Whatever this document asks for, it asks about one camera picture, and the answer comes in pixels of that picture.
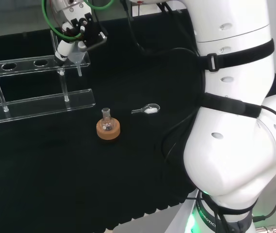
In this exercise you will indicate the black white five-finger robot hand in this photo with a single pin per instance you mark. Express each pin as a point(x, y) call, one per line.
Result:
point(63, 51)

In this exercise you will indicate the translucent plastic funnel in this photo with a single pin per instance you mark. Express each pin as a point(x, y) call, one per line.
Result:
point(77, 58)

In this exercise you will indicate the clear acrylic funnel stand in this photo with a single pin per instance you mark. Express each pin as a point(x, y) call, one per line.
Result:
point(43, 106)

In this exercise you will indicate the glass weighing funnel with powder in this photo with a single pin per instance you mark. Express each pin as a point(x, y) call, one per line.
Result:
point(150, 109)

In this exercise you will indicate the small glass round-bottom flask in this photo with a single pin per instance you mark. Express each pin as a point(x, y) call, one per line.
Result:
point(107, 123)

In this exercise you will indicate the black bench cloth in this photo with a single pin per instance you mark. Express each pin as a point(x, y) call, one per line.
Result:
point(55, 182)

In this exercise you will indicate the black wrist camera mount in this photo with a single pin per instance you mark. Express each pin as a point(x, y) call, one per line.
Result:
point(91, 31)

